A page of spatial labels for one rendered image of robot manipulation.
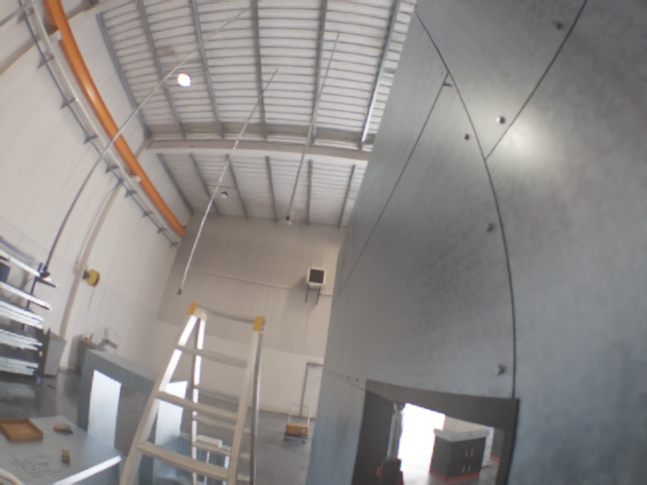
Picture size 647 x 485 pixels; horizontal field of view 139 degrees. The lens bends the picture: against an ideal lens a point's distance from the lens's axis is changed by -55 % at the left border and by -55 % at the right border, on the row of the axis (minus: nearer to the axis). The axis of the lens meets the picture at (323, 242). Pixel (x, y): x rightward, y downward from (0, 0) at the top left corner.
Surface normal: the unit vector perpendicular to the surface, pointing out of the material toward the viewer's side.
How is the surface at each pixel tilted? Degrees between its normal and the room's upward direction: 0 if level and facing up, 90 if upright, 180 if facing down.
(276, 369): 90
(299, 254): 90
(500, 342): 90
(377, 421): 90
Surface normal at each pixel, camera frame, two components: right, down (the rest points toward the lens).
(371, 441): 0.08, -0.43
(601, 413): -0.99, -0.16
